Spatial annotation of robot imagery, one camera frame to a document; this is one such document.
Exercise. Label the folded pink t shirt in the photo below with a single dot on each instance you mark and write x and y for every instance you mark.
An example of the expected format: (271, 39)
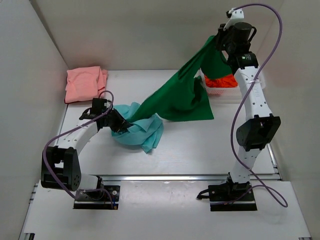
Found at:
(85, 83)

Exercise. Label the green t shirt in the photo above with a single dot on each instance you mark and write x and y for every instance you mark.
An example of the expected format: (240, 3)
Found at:
(183, 97)

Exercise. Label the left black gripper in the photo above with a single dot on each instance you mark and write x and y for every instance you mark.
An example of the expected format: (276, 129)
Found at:
(122, 125)

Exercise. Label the white plastic basket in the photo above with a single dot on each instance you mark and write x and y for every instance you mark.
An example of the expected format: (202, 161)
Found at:
(225, 91)

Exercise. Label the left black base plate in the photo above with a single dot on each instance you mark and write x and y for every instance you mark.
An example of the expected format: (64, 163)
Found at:
(107, 199)

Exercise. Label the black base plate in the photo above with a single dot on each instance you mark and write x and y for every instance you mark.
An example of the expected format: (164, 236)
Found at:
(107, 199)
(229, 196)

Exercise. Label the aluminium rail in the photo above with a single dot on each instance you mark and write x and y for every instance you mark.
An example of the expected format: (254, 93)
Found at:
(166, 178)

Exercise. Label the orange t shirt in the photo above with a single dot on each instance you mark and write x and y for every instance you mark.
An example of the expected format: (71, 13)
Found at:
(227, 81)

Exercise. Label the teal t shirt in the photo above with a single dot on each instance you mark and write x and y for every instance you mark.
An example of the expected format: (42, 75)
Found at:
(145, 133)

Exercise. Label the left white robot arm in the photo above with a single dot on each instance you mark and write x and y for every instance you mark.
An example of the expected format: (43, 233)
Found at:
(60, 167)

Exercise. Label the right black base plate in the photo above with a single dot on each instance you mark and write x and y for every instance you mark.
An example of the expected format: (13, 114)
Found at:
(229, 196)

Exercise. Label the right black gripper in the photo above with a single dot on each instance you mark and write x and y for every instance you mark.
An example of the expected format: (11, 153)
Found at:
(222, 34)

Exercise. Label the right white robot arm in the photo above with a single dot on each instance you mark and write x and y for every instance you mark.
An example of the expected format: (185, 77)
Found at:
(260, 124)

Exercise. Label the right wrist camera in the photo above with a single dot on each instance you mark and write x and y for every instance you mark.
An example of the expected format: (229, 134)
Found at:
(234, 16)

